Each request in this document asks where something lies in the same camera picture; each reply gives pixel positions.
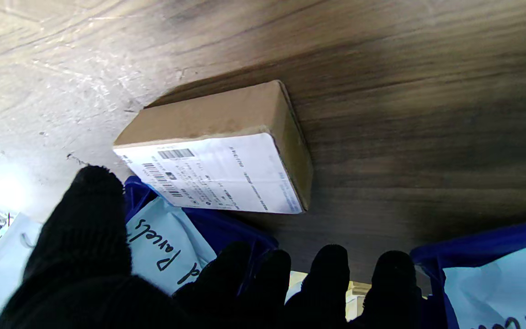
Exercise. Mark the small cardboard box with label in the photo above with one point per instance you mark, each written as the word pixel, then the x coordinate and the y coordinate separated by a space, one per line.
pixel 208 114

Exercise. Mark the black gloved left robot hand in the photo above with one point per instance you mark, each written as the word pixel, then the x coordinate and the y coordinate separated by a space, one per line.
pixel 85 274

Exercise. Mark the crumpled handwritten paper label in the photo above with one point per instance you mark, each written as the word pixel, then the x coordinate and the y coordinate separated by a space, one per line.
pixel 171 237

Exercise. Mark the blue ribbed plastic bin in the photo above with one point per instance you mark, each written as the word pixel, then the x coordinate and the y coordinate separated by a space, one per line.
pixel 226 226

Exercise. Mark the blue bin boxed parcels label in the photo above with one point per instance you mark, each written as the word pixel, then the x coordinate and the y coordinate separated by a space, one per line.
pixel 473 246

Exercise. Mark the handwritten boxed parcels paper label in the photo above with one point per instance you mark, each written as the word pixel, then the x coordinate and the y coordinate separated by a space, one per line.
pixel 509 288

